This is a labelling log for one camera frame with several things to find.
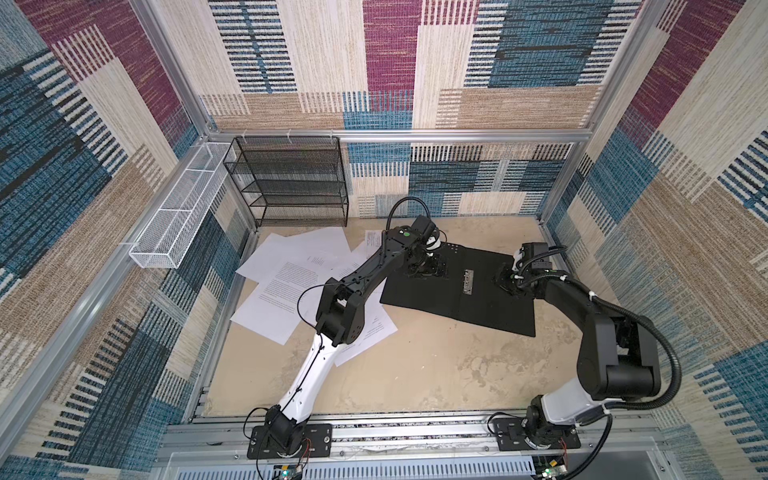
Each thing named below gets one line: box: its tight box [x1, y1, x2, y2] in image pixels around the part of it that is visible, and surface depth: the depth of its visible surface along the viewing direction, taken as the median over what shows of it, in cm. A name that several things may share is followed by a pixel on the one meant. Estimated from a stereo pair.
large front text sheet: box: [230, 254, 341, 345], surface depth 101 cm
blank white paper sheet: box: [236, 227, 352, 273], surface depth 117 cm
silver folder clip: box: [463, 269, 475, 295], surface depth 104 cm
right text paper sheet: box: [334, 279, 398, 367], surface depth 93 cm
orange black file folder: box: [381, 242, 536, 337], surface depth 101 cm
